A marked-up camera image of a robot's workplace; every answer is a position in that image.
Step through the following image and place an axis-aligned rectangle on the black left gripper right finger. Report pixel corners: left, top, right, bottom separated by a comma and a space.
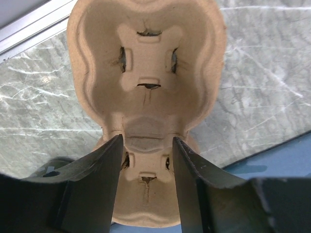
172, 137, 311, 233

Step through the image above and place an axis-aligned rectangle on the aluminium frame rail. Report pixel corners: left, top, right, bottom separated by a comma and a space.
0, 0, 77, 63

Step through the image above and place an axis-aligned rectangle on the brown cardboard cup carrier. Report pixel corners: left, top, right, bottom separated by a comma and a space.
67, 0, 227, 228

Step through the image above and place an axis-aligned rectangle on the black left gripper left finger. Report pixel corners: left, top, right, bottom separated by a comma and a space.
0, 135, 123, 233

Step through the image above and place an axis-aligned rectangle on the blue letter placemat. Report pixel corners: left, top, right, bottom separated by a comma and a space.
111, 133, 311, 233

